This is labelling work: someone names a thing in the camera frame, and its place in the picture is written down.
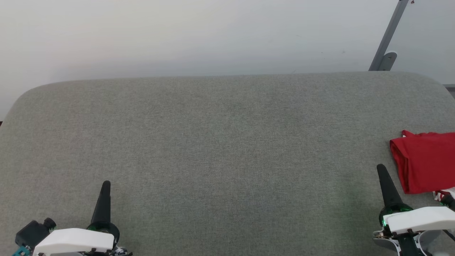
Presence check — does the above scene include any grey metal support post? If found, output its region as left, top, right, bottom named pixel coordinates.
left=369, top=0, right=409, bottom=71

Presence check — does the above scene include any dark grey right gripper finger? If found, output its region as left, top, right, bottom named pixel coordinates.
left=376, top=164, right=405, bottom=210

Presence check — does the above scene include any grey fabric sofa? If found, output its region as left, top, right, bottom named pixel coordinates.
left=0, top=71, right=455, bottom=256

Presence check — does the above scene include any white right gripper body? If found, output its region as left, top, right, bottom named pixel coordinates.
left=373, top=204, right=455, bottom=238

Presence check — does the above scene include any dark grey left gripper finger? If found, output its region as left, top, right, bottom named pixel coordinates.
left=91, top=180, right=112, bottom=225

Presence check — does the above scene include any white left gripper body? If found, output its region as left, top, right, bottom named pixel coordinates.
left=33, top=221, right=133, bottom=256

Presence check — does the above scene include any red and white basketball jersey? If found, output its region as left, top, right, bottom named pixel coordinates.
left=389, top=130, right=455, bottom=201

